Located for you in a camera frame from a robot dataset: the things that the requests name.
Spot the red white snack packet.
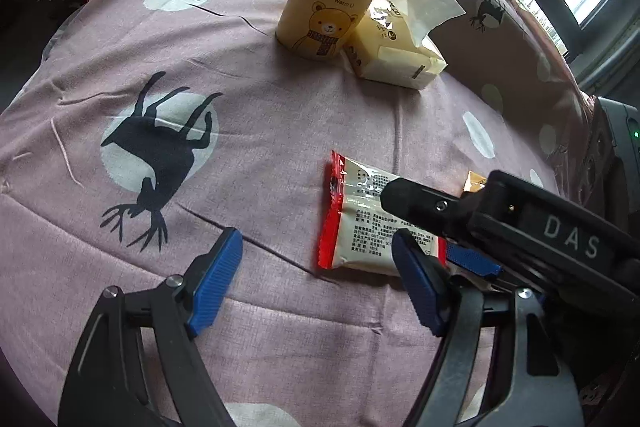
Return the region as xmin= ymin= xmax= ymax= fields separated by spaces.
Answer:
xmin=316 ymin=150 xmax=448 ymax=278

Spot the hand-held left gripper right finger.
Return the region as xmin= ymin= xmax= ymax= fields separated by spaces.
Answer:
xmin=391 ymin=228 xmax=586 ymax=427

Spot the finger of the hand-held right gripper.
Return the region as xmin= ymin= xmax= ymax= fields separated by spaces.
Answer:
xmin=446 ymin=243 xmax=502 ymax=280
xmin=381 ymin=178 xmax=468 ymax=238

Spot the cream tissue pack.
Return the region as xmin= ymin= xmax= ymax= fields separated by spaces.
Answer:
xmin=342 ymin=0 xmax=467 ymax=90

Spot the orange snack packet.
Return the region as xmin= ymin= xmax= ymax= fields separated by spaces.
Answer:
xmin=461 ymin=171 xmax=488 ymax=195

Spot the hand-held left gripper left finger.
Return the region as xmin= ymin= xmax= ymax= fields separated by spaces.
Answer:
xmin=57 ymin=227 xmax=244 ymax=427

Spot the pink dotted deer print blanket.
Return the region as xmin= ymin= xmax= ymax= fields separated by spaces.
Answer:
xmin=0 ymin=0 xmax=601 ymax=427

